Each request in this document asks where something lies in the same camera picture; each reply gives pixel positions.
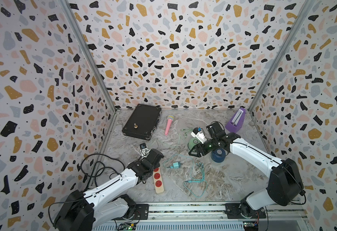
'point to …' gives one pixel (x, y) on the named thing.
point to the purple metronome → (236, 122)
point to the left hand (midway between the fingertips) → (156, 159)
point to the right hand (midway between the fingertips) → (193, 151)
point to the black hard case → (143, 122)
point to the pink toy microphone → (170, 118)
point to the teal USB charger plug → (176, 165)
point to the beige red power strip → (158, 179)
